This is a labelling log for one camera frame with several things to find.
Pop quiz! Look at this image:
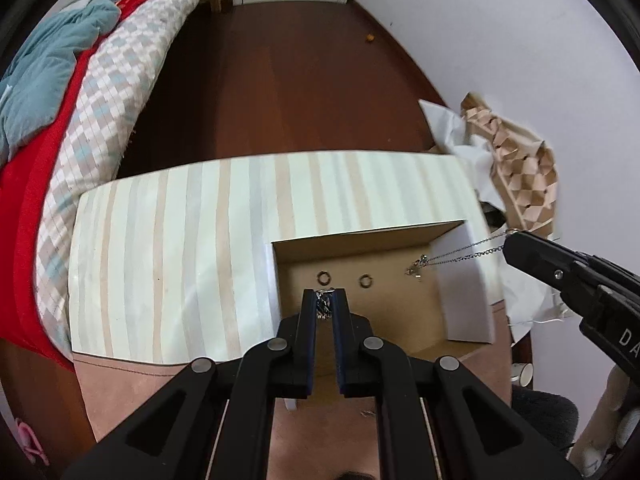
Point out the dark grey cushion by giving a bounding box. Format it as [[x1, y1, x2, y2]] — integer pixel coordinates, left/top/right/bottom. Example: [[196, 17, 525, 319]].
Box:
[[511, 385, 580, 458]]

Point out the blue-grey blanket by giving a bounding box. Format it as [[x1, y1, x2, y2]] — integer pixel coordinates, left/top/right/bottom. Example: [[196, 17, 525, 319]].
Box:
[[0, 0, 216, 163]]

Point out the silver chain necklace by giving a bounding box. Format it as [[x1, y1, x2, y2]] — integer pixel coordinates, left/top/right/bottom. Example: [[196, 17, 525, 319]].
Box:
[[404, 228, 518, 282]]

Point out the pink slipper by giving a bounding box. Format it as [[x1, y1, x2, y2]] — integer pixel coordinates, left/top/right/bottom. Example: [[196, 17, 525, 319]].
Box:
[[14, 416, 51, 466]]

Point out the checkered quilt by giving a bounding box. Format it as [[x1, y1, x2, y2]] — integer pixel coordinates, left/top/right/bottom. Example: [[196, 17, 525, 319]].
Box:
[[34, 0, 223, 351]]

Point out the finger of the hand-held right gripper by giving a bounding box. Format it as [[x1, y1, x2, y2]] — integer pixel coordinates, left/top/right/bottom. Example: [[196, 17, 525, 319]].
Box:
[[502, 230, 602, 306]]

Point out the white crumpled paper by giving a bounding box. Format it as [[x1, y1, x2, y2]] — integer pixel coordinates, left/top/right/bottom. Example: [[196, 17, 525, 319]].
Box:
[[418, 99, 573, 343]]

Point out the silver chain bracelet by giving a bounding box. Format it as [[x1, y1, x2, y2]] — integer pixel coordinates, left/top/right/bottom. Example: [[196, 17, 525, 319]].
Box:
[[315, 288, 335, 322]]

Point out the bed with checkered quilt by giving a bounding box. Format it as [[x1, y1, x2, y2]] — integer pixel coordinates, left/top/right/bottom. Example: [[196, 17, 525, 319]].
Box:
[[0, 0, 201, 373]]

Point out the striped tablecloth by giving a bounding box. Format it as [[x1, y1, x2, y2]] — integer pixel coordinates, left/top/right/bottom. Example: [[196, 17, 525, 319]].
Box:
[[67, 149, 501, 376]]

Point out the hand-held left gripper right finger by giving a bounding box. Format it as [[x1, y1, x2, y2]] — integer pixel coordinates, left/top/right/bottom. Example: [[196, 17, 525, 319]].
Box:
[[332, 287, 587, 480]]

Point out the small white cup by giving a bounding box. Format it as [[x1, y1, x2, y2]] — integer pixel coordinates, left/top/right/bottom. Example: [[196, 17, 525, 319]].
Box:
[[510, 361, 535, 387]]

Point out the honeycomb brown wrapping paper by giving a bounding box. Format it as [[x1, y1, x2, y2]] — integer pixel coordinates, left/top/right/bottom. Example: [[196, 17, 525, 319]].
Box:
[[459, 92, 561, 241]]

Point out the pink suede table cover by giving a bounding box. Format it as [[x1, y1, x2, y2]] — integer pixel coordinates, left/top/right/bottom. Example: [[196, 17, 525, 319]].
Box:
[[72, 296, 513, 480]]

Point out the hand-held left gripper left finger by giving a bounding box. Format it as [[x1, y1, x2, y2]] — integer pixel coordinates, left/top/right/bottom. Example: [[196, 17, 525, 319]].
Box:
[[64, 287, 322, 480]]

